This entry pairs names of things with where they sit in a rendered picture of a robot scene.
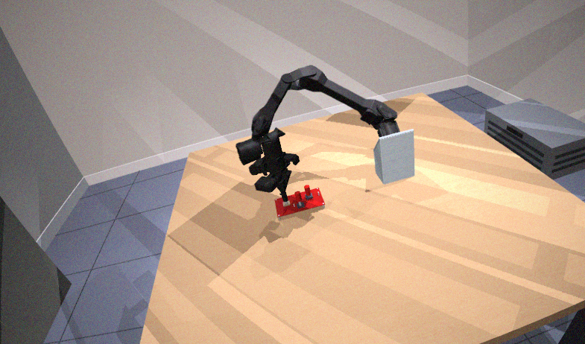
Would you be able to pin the red circuit board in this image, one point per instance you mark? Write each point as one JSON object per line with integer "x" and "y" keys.
{"x": 299, "y": 201}

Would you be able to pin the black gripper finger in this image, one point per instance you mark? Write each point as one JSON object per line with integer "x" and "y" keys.
{"x": 281, "y": 186}
{"x": 286, "y": 176}

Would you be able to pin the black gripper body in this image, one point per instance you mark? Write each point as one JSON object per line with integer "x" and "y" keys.
{"x": 276, "y": 166}

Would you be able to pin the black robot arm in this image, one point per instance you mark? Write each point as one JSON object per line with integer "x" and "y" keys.
{"x": 312, "y": 79}

